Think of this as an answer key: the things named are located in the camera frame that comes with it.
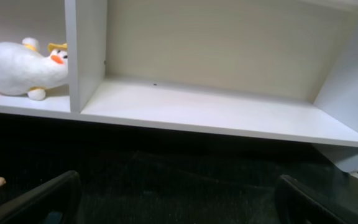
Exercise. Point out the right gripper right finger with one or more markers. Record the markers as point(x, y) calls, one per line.
point(306, 205)

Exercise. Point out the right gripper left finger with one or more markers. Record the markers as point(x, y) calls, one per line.
point(42, 202)

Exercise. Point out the white shelf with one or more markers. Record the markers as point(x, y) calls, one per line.
point(216, 105)

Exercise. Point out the white plush duck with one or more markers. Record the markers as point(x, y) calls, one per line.
point(17, 68)

